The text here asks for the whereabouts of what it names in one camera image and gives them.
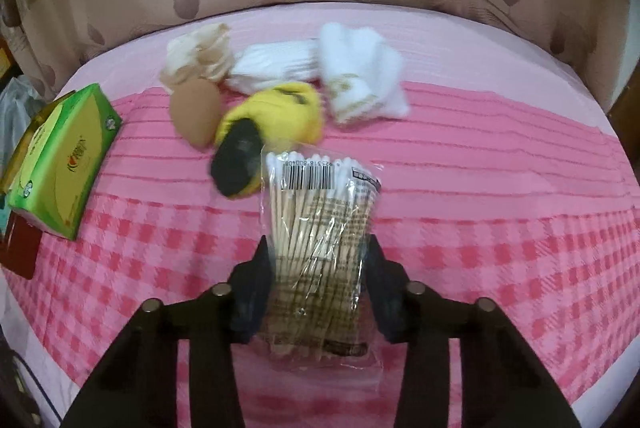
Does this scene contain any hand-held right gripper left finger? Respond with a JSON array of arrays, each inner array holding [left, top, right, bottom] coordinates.
[[60, 235, 276, 428]]

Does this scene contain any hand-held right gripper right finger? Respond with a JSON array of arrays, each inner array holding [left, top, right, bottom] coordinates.
[[365, 233, 583, 428]]

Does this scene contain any cotton swab packet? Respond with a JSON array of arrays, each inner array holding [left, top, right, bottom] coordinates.
[[252, 140, 386, 389]]

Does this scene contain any brown makeup sponge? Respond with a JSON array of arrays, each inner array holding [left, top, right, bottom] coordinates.
[[169, 78, 222, 147]]

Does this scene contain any green tissue box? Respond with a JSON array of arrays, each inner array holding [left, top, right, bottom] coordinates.
[[6, 82, 123, 243]]

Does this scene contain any white towel gold embroidery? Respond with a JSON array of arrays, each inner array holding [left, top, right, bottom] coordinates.
[[316, 22, 412, 126]]

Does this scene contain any cream cloth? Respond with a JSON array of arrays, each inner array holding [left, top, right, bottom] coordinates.
[[159, 22, 236, 88]]

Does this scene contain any dark red flat lid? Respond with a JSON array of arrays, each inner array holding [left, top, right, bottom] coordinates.
[[0, 210, 43, 279]]

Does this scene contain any grey translucent plastic cover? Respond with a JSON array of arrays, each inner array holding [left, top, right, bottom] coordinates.
[[0, 75, 36, 143]]

